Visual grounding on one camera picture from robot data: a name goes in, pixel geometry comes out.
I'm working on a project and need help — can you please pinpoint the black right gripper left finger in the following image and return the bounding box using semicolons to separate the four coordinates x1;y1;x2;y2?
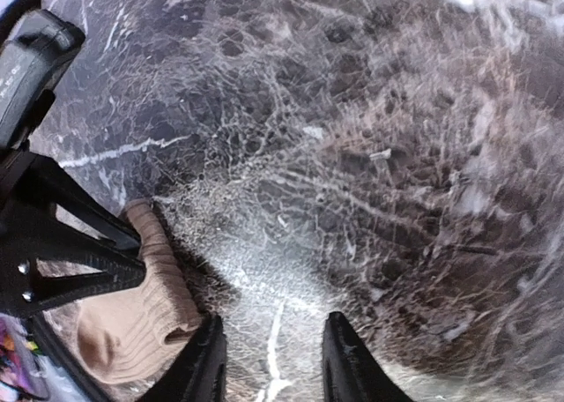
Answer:
140;315;227;402

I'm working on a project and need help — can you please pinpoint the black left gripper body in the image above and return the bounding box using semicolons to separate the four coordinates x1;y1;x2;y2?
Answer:
1;0;85;149

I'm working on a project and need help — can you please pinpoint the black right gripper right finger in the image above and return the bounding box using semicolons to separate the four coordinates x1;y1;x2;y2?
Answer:
322;311;412;402

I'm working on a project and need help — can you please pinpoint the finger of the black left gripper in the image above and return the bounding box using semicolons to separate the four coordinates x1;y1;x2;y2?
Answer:
12;153;141;252
1;225;146;318

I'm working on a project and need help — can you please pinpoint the brown ribbed sock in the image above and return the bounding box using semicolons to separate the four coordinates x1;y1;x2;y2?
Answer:
75;198;204;385

